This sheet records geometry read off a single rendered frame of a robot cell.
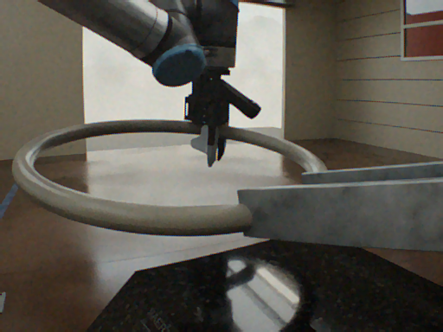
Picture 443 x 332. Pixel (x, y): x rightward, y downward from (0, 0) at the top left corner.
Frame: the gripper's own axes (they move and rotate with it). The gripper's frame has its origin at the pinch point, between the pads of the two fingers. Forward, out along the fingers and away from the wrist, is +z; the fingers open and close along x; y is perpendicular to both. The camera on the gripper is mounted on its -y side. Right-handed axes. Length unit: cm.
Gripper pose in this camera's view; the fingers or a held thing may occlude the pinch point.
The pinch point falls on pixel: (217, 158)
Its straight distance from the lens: 76.9
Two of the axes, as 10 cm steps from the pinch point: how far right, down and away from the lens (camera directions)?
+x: -3.5, 2.6, -9.0
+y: -9.4, -1.6, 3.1
